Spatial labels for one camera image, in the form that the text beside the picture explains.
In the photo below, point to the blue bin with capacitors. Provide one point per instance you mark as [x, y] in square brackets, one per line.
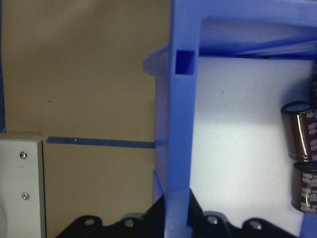
[182, 124]

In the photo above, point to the dark brown cylindrical capacitor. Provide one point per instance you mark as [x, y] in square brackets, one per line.
[305, 188]
[314, 86]
[297, 134]

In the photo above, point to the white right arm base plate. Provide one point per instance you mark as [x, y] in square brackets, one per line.
[22, 173]

